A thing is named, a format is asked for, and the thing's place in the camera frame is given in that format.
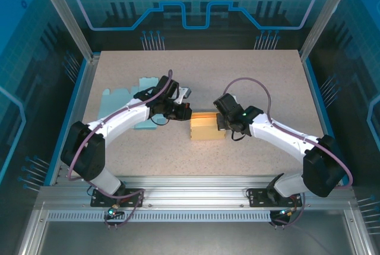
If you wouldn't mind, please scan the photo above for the yellow paper box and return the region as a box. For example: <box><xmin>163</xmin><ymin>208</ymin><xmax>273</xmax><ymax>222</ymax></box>
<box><xmin>189</xmin><ymin>111</ymin><xmax>227</xmax><ymax>142</ymax></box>

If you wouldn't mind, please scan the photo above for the light blue paper box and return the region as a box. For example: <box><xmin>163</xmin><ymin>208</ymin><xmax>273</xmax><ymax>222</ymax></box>
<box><xmin>99</xmin><ymin>77</ymin><xmax>170</xmax><ymax>132</ymax></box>

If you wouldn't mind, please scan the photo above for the blue table edge strip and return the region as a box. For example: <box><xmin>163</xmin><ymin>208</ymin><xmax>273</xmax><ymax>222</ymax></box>
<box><xmin>43</xmin><ymin>58</ymin><xmax>90</xmax><ymax>187</ymax></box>
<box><xmin>302</xmin><ymin>57</ymin><xmax>350</xmax><ymax>187</ymax></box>

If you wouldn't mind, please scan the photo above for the small circuit board with LED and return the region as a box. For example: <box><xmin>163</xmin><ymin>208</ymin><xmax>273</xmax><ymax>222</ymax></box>
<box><xmin>106</xmin><ymin>204</ymin><xmax>120</xmax><ymax>218</ymax></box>
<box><xmin>278</xmin><ymin>207</ymin><xmax>297</xmax><ymax>218</ymax></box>

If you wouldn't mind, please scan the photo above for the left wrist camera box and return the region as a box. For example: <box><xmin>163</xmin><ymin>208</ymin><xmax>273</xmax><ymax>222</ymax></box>
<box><xmin>177</xmin><ymin>86</ymin><xmax>192</xmax><ymax>100</ymax></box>

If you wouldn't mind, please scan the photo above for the wide aluminium frame rail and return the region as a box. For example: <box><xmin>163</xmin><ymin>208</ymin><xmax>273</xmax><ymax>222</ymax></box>
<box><xmin>34</xmin><ymin>174</ymin><xmax>359</xmax><ymax>212</ymax></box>

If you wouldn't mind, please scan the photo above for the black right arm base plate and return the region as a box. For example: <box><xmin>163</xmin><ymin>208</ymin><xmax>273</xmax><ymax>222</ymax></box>
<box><xmin>247</xmin><ymin>187</ymin><xmax>303</xmax><ymax>208</ymax></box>

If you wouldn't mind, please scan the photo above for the slotted metal cable tray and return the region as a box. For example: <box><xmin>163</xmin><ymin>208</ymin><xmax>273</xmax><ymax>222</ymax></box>
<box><xmin>46</xmin><ymin>210</ymin><xmax>273</xmax><ymax>222</ymax></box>

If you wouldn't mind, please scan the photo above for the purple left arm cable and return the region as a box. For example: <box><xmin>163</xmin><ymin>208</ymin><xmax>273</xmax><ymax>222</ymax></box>
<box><xmin>67</xmin><ymin>69</ymin><xmax>175</xmax><ymax>230</ymax></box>

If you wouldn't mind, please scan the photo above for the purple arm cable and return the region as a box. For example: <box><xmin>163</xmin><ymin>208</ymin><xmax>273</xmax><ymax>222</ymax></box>
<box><xmin>222</xmin><ymin>77</ymin><xmax>354</xmax><ymax>230</ymax></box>
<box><xmin>67</xmin><ymin>69</ymin><xmax>175</xmax><ymax>230</ymax></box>

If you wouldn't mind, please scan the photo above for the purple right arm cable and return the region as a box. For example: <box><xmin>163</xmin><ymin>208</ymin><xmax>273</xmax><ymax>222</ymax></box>
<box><xmin>222</xmin><ymin>77</ymin><xmax>354</xmax><ymax>230</ymax></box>

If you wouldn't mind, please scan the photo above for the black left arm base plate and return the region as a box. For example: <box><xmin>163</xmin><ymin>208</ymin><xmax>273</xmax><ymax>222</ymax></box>
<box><xmin>90</xmin><ymin>187</ymin><xmax>145</xmax><ymax>208</ymax></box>

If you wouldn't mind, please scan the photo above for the aluminium frame post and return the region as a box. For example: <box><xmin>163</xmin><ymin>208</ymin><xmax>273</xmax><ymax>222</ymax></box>
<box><xmin>298</xmin><ymin>0</ymin><xmax>359</xmax><ymax>60</ymax></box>
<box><xmin>31</xmin><ymin>0</ymin><xmax>101</xmax><ymax>63</ymax></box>

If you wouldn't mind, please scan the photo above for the aluminium lower frame bar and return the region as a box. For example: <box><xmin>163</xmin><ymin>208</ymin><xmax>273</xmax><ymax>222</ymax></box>
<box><xmin>344</xmin><ymin>209</ymin><xmax>373</xmax><ymax>255</ymax></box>
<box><xmin>19</xmin><ymin>209</ymin><xmax>48</xmax><ymax>255</ymax></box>

